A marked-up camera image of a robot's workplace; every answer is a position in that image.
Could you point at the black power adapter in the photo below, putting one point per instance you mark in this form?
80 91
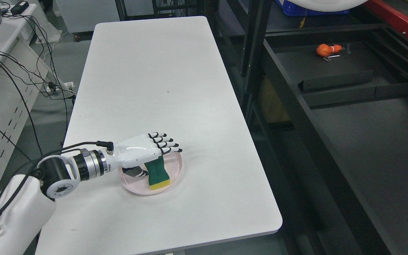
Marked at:
19 8

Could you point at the red metal beam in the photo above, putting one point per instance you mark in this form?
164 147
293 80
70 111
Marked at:
390 15

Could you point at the white perforated cabinet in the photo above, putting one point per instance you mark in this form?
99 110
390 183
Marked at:
17 97

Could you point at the orange toy gourd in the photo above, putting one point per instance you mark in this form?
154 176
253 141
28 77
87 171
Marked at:
325 50

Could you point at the green yellow sponge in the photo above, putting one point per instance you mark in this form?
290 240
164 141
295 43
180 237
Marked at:
158 177

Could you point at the white power strip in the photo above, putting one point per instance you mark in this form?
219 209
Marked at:
52 88

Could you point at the black metal shelving rack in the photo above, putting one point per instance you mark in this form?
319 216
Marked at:
332 132

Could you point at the blue plastic crate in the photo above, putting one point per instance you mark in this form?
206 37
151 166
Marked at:
293 10

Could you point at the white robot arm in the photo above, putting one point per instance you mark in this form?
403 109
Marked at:
28 201

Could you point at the white table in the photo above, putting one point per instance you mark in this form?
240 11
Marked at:
162 75

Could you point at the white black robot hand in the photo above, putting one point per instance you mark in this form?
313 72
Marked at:
138 150

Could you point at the pink plate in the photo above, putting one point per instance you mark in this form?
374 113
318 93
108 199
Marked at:
140 186

